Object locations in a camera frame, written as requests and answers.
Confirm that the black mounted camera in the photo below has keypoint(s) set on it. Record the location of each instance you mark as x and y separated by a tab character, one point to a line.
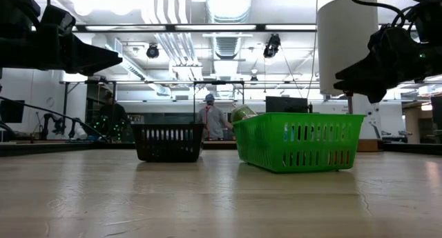
152	51

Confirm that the green plastic basket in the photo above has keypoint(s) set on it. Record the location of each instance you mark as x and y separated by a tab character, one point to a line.
300	116

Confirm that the black monitor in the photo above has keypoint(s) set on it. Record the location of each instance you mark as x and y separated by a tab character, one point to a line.
12	111
286	104

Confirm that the person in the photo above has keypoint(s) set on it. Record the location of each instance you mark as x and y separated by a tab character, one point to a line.
112	115
212	119

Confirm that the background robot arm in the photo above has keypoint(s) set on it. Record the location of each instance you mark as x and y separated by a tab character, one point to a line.
46	122

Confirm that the black plastic basket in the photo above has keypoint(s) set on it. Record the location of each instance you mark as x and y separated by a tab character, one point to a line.
169	126

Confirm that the black white USB charger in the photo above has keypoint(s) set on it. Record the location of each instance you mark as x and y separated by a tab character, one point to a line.
243	113

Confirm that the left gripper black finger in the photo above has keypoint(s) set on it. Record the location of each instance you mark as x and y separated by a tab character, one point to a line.
93	58

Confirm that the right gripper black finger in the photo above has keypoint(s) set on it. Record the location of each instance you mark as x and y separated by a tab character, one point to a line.
359	70
366	91

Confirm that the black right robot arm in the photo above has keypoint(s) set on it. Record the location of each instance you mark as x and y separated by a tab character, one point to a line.
430	20

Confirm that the black gantry frame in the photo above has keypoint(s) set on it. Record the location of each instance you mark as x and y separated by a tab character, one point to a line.
155	82

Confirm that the black hanging camera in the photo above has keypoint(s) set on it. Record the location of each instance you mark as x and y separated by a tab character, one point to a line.
273	45

